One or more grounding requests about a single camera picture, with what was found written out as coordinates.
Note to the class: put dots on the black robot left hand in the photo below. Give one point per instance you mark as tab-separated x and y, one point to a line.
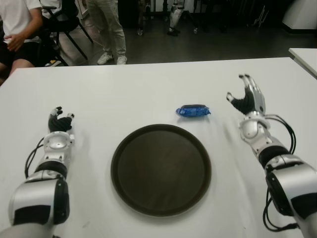
58	124

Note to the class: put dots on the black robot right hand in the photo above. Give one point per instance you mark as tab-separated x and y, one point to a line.
248	104

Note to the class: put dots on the blue Oreo packet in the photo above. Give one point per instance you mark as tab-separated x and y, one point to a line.
193	111

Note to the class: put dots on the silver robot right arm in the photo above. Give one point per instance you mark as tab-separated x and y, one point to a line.
292	183

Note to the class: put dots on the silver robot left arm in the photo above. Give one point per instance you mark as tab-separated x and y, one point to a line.
37	196

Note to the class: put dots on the white side table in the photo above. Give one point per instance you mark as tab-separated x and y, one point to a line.
307	58

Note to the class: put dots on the black chair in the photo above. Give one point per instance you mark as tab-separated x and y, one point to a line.
62	23

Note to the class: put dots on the white cabinet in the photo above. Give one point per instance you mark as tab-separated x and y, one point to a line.
302	15

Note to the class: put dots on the round dark brown tray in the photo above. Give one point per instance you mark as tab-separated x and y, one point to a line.
161	171

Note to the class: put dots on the person in beige trousers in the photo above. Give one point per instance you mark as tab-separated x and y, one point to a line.
109	22

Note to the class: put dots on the person in black shorts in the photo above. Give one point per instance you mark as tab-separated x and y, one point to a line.
17	17

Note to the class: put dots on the white humanoid robot leg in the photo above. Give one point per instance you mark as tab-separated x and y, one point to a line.
174	17

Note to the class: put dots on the folded grey metal frame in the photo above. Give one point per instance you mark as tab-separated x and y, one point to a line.
261	17

